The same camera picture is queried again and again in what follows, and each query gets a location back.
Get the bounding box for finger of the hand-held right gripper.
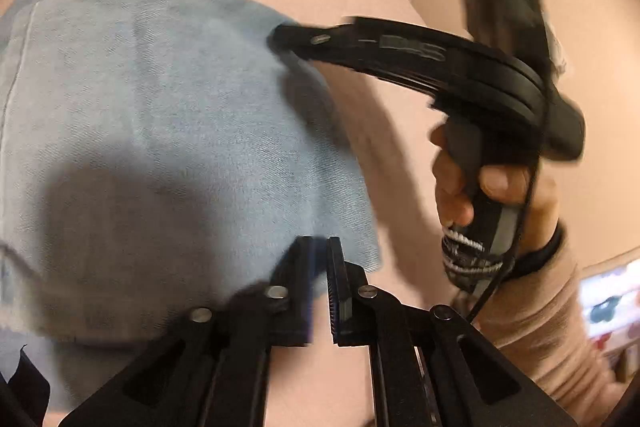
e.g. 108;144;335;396
269;18;451;84

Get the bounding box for light blue denim pants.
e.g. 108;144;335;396
0;0;383;413

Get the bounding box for person's right hand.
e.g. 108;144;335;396
431;124;562;258

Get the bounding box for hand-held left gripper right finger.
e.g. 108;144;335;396
326;236;576;427

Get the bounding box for person's right forearm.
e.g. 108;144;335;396
472;219;623;410

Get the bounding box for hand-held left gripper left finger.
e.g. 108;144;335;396
59;236;316;427

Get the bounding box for colourful printed item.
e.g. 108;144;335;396
579;258;640;355

